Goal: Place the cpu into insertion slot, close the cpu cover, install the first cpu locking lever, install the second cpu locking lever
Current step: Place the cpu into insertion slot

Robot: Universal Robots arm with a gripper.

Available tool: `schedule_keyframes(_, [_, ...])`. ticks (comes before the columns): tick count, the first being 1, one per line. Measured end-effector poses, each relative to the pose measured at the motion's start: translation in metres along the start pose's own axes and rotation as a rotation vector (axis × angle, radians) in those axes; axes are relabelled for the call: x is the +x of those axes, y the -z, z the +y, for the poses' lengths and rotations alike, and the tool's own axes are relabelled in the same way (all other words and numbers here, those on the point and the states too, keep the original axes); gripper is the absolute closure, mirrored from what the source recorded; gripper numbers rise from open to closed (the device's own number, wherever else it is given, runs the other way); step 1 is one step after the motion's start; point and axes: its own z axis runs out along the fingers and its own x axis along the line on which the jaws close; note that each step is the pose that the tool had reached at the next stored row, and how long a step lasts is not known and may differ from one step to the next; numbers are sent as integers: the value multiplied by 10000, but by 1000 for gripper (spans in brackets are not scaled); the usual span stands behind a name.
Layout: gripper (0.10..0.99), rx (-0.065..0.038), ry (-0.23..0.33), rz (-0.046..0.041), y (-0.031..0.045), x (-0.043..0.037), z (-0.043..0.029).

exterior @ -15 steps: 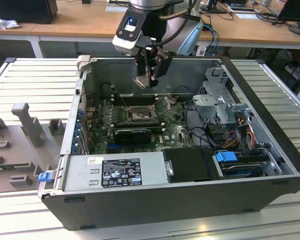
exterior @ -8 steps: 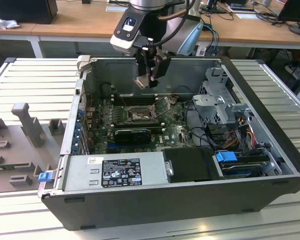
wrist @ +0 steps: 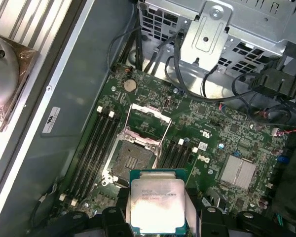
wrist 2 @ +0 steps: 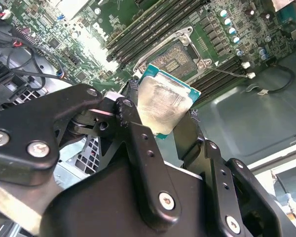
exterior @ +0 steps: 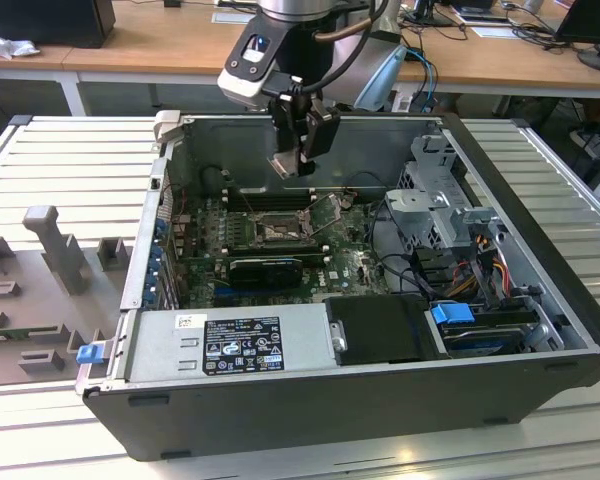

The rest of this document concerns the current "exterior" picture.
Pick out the green RAM stick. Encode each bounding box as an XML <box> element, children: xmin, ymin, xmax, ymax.
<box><xmin>0</xmin><ymin>327</ymin><xmax>34</xmax><ymax>346</ymax></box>

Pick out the yellow red wire bundle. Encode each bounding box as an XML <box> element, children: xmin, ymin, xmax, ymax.
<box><xmin>447</xmin><ymin>249</ymin><xmax>514</xmax><ymax>301</ymax></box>

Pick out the crumpled white paper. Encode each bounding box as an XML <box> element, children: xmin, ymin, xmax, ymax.
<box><xmin>0</xmin><ymin>27</ymin><xmax>41</xmax><ymax>60</ymax></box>

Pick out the black graphics card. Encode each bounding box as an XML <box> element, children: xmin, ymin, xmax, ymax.
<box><xmin>227</xmin><ymin>257</ymin><xmax>306</xmax><ymax>292</ymax></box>

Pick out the black plastic shroud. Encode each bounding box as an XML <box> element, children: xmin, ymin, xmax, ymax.
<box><xmin>324</xmin><ymin>293</ymin><xmax>451</xmax><ymax>365</ymax></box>

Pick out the blue plastic latch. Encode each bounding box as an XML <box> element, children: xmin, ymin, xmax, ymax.
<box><xmin>77</xmin><ymin>343</ymin><xmax>104</xmax><ymax>365</ymax></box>

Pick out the black box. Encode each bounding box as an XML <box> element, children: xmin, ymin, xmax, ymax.
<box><xmin>0</xmin><ymin>0</ymin><xmax>117</xmax><ymax>50</ymax></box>

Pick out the copper coloured cable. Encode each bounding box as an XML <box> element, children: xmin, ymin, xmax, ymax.
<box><xmin>313</xmin><ymin>0</ymin><xmax>389</xmax><ymax>44</ymax></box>

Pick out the hard disk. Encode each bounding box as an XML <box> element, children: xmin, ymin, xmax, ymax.
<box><xmin>439</xmin><ymin>323</ymin><xmax>531</xmax><ymax>357</ymax></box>

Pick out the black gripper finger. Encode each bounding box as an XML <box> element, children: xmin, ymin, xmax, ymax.
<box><xmin>270</xmin><ymin>94</ymin><xmax>302</xmax><ymax>154</ymax></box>
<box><xmin>299</xmin><ymin>98</ymin><xmax>342</xmax><ymax>176</ymax></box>

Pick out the green motherboard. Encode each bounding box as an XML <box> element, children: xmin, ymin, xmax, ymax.
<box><xmin>172</xmin><ymin>187</ymin><xmax>399</xmax><ymax>310</ymax></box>

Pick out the blue disk carrier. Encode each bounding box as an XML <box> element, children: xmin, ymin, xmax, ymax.
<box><xmin>429</xmin><ymin>301</ymin><xmax>476</xmax><ymax>336</ymax></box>

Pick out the black cable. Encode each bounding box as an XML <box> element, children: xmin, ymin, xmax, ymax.
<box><xmin>367</xmin><ymin>197</ymin><xmax>431</xmax><ymax>301</ymax></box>

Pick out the metal locking lever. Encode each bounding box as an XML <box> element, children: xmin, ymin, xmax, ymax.
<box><xmin>312</xmin><ymin>201</ymin><xmax>352</xmax><ymax>239</ymax></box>
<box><xmin>238</xmin><ymin>187</ymin><xmax>262</xmax><ymax>222</ymax></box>

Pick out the white paper sheet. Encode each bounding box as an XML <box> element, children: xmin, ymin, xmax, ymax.
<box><xmin>469</xmin><ymin>22</ymin><xmax>519</xmax><ymax>40</ymax></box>

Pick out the metal drive cage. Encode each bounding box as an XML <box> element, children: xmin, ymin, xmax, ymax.
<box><xmin>383</xmin><ymin>132</ymin><xmax>512</xmax><ymax>254</ymax></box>

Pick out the silver metal latch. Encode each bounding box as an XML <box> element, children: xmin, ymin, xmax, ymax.
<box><xmin>329</xmin><ymin>322</ymin><xmax>349</xmax><ymax>354</ymax></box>

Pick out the pale blue teach pendant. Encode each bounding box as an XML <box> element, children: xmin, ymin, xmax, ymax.
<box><xmin>354</xmin><ymin>43</ymin><xmax>409</xmax><ymax>109</ymax></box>

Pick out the wooden desk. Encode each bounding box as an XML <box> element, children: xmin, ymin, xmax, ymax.
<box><xmin>0</xmin><ymin>0</ymin><xmax>600</xmax><ymax>119</ymax></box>

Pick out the silver CPU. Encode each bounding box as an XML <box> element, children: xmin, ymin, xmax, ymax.
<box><xmin>265</xmin><ymin>149</ymin><xmax>301</xmax><ymax>180</ymax></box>

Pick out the black monitor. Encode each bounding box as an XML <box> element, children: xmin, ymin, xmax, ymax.
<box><xmin>553</xmin><ymin>0</ymin><xmax>600</xmax><ymax>75</ymax></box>

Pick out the grey parts rack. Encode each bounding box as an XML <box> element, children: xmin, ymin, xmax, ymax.
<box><xmin>0</xmin><ymin>204</ymin><xmax>137</xmax><ymax>389</ymax></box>

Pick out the black cylindrical component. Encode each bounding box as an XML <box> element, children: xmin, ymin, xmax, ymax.
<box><xmin>202</xmin><ymin>167</ymin><xmax>226</xmax><ymax>195</ymax></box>

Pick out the metal disk bay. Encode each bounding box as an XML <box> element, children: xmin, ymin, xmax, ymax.
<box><xmin>423</xmin><ymin>292</ymin><xmax>567</xmax><ymax>360</ymax></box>

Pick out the grey case latch handle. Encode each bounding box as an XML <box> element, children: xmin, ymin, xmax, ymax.
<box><xmin>152</xmin><ymin>110</ymin><xmax>182</xmax><ymax>151</ymax></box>

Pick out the metal socket cover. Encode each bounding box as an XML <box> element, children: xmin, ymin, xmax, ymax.
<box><xmin>305</xmin><ymin>192</ymin><xmax>352</xmax><ymax>239</ymax></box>

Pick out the grey power supply unit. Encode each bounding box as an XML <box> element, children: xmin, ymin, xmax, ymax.
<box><xmin>107</xmin><ymin>302</ymin><xmax>341</xmax><ymax>386</ymax></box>

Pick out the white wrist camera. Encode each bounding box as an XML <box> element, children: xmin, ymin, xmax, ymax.
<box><xmin>217</xmin><ymin>32</ymin><xmax>284</xmax><ymax>106</ymax></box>

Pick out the black PC case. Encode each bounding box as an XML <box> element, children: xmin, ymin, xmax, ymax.
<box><xmin>74</xmin><ymin>110</ymin><xmax>600</xmax><ymax>464</ymax></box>

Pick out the CPU socket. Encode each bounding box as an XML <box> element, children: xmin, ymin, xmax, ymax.
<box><xmin>249</xmin><ymin>208</ymin><xmax>315</xmax><ymax>247</ymax></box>

